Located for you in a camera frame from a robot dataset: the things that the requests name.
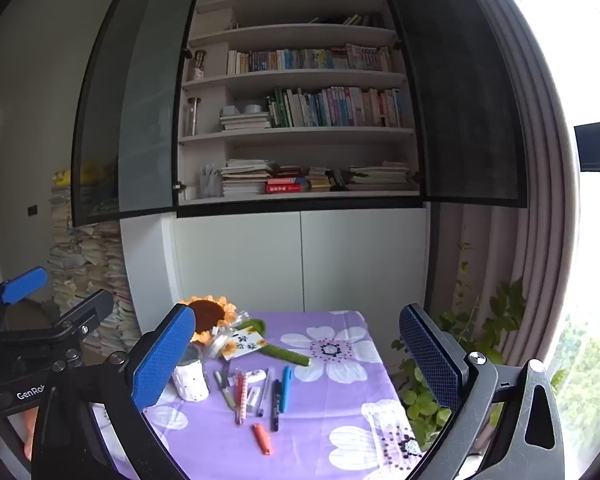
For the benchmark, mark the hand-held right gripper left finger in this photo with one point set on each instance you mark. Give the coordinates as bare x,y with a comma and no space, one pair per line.
162,355

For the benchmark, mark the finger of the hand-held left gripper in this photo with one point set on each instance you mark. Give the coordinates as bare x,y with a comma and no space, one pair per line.
92,310
25,285

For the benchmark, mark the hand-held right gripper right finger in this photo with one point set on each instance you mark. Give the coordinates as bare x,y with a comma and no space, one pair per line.
430,360

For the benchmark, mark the white dotted pen holder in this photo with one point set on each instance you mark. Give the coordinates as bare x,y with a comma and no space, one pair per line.
192,382

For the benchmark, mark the slim grey pen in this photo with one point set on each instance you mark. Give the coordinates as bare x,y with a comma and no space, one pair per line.
226,375

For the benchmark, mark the clear pen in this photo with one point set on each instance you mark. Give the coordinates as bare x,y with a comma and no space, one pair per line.
225,391

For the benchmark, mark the pink checkered pen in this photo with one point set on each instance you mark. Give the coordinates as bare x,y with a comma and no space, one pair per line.
240,400

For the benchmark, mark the white correction tape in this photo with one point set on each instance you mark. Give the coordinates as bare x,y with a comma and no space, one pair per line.
254,373

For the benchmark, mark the white eraser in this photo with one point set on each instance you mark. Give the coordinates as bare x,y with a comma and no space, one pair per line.
253,396

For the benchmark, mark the white frosted pen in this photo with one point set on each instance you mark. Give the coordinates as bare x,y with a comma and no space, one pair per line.
264,395

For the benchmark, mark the black pen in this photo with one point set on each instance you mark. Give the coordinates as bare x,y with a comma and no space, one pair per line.
275,405

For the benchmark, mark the blue pen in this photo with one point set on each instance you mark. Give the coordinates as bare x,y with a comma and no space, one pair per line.
285,390

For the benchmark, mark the orange marker pen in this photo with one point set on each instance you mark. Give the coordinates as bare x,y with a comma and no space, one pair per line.
261,440

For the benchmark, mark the person's left hand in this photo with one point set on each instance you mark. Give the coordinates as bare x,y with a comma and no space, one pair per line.
30,435

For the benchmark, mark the tall stacks of papers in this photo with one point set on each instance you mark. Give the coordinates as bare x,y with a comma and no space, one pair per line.
80,270

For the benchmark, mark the wrapped bouquet with ribbon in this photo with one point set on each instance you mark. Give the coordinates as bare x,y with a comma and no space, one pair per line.
215,342

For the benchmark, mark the crochet sunflower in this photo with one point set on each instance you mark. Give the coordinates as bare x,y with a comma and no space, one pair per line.
207,312

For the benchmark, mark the green plant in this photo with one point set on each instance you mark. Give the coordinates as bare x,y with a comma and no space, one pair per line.
505,310

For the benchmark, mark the purple floral tablecloth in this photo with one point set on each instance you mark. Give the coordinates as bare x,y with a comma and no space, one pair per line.
330,410

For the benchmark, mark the yellow plush toy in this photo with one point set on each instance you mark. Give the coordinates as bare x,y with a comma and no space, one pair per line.
62,177

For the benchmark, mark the white bookcase cabinet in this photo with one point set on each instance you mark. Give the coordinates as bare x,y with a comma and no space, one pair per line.
240,260

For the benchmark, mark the pink curtain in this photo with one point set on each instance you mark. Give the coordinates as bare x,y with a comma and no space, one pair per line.
530,235

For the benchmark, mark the wide stack of magazines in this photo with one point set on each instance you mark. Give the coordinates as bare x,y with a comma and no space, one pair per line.
380,177

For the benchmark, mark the thick stack of books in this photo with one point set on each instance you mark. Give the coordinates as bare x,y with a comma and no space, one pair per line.
245,177

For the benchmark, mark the dark glass cabinet door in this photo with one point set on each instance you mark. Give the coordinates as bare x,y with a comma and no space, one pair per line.
455,110
130,110

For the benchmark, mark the red book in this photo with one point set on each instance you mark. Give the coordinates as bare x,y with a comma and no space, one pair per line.
282,189

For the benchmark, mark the short stack of books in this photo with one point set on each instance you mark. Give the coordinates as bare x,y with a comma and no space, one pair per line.
319,180

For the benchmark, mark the tall clear glass cylinder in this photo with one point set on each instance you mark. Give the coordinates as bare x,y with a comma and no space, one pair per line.
193,117

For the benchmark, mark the dark red books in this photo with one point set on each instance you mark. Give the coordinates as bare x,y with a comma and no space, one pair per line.
289,175

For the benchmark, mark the stack of white books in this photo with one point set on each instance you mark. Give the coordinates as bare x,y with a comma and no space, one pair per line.
245,122

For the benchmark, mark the small white box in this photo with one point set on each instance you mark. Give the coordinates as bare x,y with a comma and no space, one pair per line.
230,111

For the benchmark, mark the tape roll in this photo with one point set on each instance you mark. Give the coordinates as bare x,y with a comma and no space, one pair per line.
252,108

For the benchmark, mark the book row with green spines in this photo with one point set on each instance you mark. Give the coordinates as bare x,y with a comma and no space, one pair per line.
335,107

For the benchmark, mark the long row of upright books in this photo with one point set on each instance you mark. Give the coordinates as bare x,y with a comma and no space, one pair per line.
310,60

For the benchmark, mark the leaning books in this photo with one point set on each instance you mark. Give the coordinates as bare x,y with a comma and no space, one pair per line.
355,20

